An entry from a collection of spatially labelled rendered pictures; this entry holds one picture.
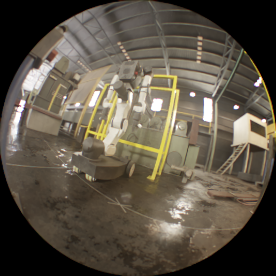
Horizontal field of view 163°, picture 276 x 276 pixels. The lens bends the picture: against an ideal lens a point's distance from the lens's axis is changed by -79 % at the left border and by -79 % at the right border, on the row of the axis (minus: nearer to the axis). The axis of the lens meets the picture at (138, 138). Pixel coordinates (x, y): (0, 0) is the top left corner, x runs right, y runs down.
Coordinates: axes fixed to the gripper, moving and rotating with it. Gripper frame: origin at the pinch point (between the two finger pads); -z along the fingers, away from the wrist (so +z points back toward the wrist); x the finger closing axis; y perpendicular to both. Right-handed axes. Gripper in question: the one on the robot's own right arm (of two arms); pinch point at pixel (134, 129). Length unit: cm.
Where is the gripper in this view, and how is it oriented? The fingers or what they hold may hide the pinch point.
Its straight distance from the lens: 108.0
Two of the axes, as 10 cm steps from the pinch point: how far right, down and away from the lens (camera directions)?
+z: 2.2, -9.7, -1.0
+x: 2.7, -0.4, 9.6
